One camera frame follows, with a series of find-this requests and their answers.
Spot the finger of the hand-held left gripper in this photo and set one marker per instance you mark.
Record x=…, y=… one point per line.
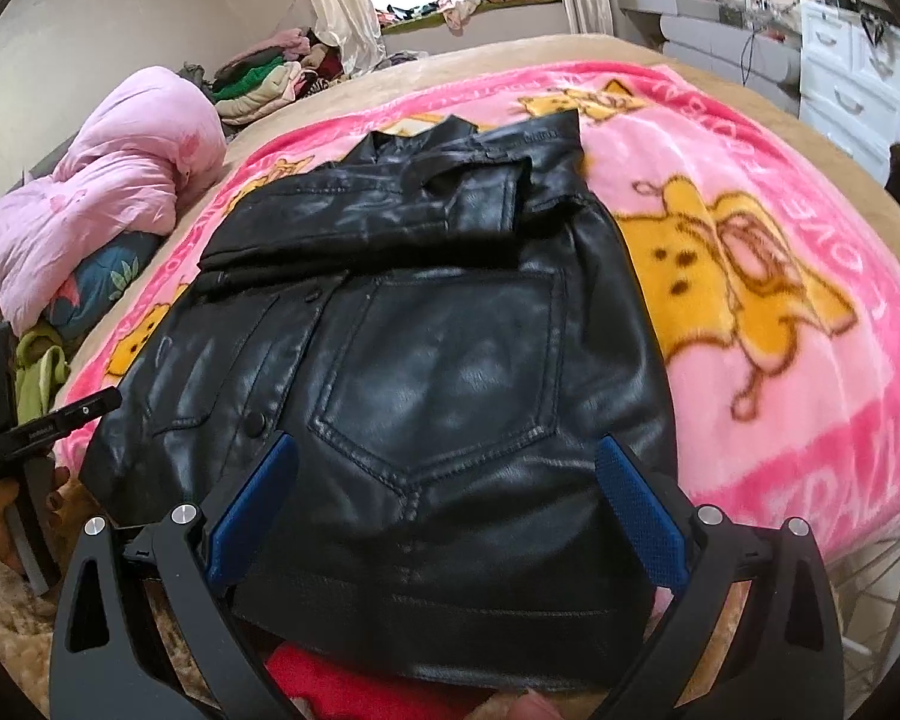
x=45, y=431

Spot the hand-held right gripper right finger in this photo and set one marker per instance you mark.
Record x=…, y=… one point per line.
x=641, y=510

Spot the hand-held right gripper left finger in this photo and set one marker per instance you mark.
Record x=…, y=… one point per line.
x=247, y=517

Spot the black leather jacket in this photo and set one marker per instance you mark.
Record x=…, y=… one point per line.
x=435, y=375

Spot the pile of folded clothes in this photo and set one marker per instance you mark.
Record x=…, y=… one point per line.
x=262, y=82

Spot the green cloth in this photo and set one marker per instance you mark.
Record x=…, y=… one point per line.
x=41, y=371

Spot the blue floral pillow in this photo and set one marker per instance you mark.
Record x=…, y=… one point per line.
x=105, y=270

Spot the pink printed blanket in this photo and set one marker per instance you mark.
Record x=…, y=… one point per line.
x=780, y=360

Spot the person's red clothing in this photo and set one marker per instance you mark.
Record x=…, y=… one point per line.
x=360, y=690

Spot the pink quilt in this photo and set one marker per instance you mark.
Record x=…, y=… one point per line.
x=120, y=180

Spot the white drawer cabinet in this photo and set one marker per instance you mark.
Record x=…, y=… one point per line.
x=840, y=75

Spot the bed with beige sheet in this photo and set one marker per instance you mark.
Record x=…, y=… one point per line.
x=495, y=52

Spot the grey desk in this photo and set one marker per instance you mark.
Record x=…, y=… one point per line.
x=705, y=34

